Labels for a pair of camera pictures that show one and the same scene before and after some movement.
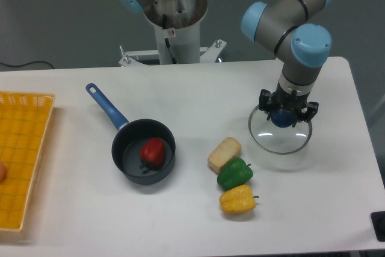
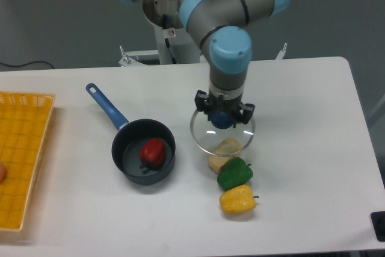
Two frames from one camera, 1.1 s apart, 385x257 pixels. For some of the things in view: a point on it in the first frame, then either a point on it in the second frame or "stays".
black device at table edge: x=378 y=219 stays
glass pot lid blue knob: x=277 y=135 -> x=224 y=142
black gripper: x=287 y=101 -> x=229 y=102
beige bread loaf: x=227 y=149 stays
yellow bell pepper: x=239 y=199 stays
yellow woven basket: x=25 y=118 stays
